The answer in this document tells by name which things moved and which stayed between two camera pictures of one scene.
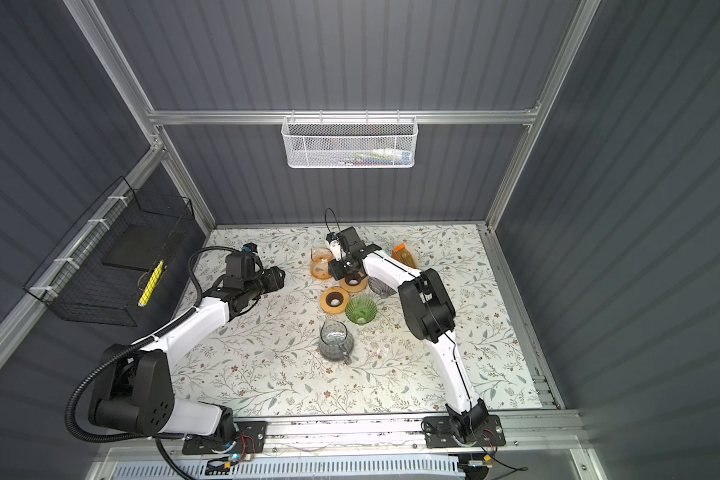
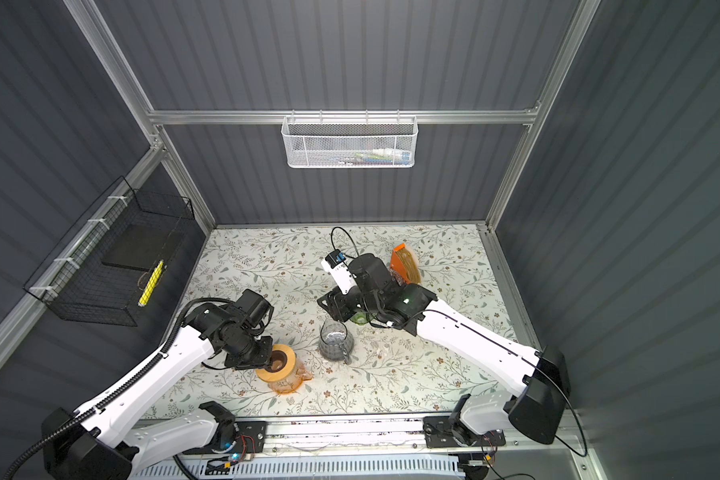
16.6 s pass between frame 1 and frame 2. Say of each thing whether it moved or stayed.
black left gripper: moved
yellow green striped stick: stayed
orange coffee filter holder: stayed
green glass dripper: stayed
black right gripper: moved
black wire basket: stayed
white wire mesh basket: stayed
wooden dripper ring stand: moved
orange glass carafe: moved
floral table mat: stayed
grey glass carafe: stayed
